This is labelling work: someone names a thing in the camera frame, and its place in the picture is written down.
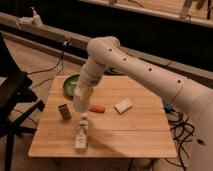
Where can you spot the white eraser block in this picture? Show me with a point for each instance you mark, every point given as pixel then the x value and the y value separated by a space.
pixel 123 105

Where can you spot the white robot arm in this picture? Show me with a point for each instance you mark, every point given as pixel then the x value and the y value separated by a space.
pixel 186 95

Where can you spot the black office chair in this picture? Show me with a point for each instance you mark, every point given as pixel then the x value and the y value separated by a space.
pixel 14 89

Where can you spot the wooden table top board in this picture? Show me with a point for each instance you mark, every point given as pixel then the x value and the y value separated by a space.
pixel 140 132

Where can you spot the white power adapter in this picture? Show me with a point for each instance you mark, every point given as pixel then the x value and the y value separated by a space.
pixel 34 20

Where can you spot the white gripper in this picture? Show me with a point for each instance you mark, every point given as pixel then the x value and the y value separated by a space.
pixel 83 90

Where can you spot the white tube bottle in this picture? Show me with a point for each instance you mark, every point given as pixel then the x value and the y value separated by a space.
pixel 81 133

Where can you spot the small dark box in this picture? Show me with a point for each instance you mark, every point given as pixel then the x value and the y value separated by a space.
pixel 64 111

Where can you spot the orange carrot toy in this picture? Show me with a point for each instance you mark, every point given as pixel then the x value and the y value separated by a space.
pixel 97 109

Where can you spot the green ceramic bowl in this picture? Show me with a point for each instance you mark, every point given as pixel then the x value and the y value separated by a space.
pixel 70 84

